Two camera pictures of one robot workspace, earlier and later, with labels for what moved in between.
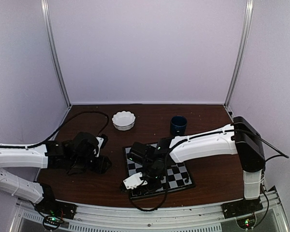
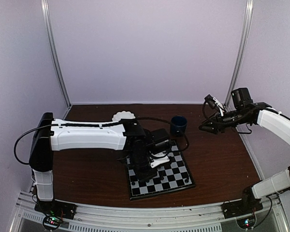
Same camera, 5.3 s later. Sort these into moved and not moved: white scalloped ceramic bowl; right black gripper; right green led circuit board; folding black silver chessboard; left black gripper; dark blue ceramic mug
Moved: left black gripper; right black gripper
Not moved: right green led circuit board; white scalloped ceramic bowl; dark blue ceramic mug; folding black silver chessboard
